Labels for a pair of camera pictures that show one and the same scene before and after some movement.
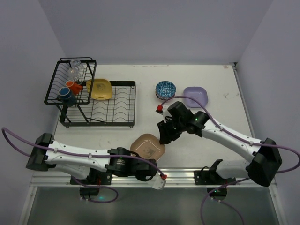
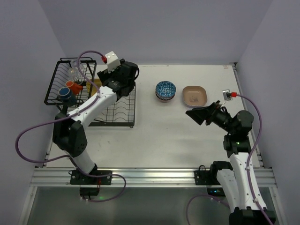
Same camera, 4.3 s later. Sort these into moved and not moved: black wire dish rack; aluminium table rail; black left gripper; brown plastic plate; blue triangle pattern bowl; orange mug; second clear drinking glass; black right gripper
Moved: black right gripper; brown plastic plate; black left gripper
Not moved: aluminium table rail; orange mug; blue triangle pattern bowl; second clear drinking glass; black wire dish rack
